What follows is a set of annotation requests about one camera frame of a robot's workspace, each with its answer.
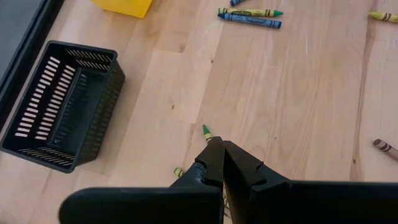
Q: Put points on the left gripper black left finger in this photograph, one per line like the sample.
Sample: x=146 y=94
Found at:
x=186 y=205

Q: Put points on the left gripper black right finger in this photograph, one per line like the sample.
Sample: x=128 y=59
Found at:
x=280 y=205

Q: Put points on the blue crayon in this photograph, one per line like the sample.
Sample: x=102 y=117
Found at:
x=236 y=2
x=248 y=20

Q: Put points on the green crayon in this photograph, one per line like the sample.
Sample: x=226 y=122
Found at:
x=178 y=172
x=206 y=133
x=248 y=12
x=384 y=16

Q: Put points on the yellow slotted plastic basket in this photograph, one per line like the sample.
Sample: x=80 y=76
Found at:
x=124 y=7

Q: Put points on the black slotted plastic basket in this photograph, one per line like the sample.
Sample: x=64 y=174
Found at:
x=71 y=118

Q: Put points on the brown crayon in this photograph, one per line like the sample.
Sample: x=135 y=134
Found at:
x=385 y=148

